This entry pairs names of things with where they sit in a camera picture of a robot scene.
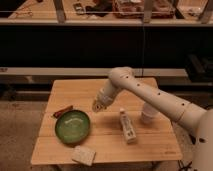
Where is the green ceramic bowl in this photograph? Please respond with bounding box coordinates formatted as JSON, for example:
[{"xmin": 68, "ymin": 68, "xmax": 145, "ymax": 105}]
[{"xmin": 55, "ymin": 110, "xmax": 90, "ymax": 144}]

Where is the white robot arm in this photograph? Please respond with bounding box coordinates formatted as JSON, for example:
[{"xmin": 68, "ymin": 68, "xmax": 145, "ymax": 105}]
[{"xmin": 92, "ymin": 67, "xmax": 213, "ymax": 171}]

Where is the brown sausage toy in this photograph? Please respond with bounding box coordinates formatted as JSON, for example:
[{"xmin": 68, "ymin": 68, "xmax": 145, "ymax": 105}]
[{"xmin": 53, "ymin": 105, "xmax": 73, "ymax": 118}]

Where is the wooden table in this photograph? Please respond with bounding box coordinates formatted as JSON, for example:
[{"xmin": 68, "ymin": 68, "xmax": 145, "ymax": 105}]
[{"xmin": 31, "ymin": 79, "xmax": 182, "ymax": 165}]

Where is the white tube with cap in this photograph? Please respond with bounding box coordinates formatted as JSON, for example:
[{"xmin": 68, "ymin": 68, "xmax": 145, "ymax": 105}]
[{"xmin": 119, "ymin": 108, "xmax": 136, "ymax": 144}]

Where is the beige sponge block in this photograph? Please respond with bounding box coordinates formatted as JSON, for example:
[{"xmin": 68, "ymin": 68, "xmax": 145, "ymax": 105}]
[{"xmin": 72, "ymin": 146, "xmax": 96, "ymax": 166}]

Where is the white plastic cup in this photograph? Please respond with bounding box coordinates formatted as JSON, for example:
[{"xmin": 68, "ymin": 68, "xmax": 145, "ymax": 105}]
[{"xmin": 141, "ymin": 103, "xmax": 158, "ymax": 124}]

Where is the red tray on shelf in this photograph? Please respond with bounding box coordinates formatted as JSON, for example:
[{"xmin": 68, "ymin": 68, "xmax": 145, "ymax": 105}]
[{"xmin": 112, "ymin": 0, "xmax": 175, "ymax": 18}]

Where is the black cable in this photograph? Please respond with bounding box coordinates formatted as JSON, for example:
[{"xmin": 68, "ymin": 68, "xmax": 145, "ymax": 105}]
[{"xmin": 177, "ymin": 159, "xmax": 194, "ymax": 171}]

